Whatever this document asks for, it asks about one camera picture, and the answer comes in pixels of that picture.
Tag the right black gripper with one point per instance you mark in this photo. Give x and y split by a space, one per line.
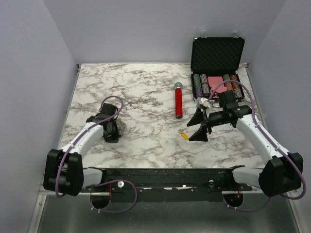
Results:
200 134

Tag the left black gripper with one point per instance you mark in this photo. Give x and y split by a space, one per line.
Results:
115 138

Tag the yellow capped key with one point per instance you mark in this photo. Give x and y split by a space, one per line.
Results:
181 131

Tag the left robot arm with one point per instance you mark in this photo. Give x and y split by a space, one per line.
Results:
64 171

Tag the red glitter microphone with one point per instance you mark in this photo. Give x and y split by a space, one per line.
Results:
178 100

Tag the pink playing cards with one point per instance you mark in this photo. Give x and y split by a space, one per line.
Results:
213 82

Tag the black poker chip case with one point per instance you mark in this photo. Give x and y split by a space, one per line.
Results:
215 56

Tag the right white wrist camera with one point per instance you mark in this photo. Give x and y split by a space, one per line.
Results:
202 103

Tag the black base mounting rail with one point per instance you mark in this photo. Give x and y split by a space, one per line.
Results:
168 184

